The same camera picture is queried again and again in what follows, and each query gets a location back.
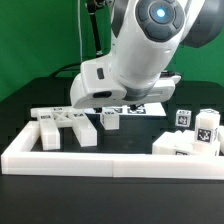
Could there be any black cable bundle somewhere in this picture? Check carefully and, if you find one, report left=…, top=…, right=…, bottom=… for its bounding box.
left=49, top=0, right=107, bottom=78

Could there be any white U-shaped boundary frame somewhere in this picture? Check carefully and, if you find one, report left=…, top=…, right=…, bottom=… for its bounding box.
left=1, top=121, right=224, bottom=180

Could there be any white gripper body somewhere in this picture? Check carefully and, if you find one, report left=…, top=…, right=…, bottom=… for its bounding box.
left=70, top=56, right=181, bottom=109

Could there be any white chair seat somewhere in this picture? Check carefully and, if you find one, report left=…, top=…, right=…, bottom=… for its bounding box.
left=152, top=129, right=221, bottom=157

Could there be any white marker sheet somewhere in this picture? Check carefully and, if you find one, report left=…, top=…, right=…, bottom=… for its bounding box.
left=83, top=102, right=167, bottom=118

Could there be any white chair back frame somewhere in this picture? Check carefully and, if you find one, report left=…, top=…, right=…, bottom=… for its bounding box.
left=31, top=106, right=97, bottom=150

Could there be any white tagged cube left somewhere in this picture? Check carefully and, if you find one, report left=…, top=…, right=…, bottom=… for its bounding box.
left=175, top=109, right=191, bottom=127

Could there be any white part at right edge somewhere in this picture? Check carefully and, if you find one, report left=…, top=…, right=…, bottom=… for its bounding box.
left=218, top=126, right=224, bottom=154

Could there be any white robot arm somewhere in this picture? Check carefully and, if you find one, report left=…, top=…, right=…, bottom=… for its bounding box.
left=70, top=0, right=224, bottom=109

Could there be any white thin cable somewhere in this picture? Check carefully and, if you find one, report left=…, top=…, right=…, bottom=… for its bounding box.
left=77, top=0, right=84, bottom=64

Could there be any white tagged cube right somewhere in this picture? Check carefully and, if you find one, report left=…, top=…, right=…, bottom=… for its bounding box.
left=200, top=108, right=219, bottom=114

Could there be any white tagged cube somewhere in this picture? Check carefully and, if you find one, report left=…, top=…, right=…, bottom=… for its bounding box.
left=200, top=108, right=219, bottom=114
left=175, top=109, right=191, bottom=127

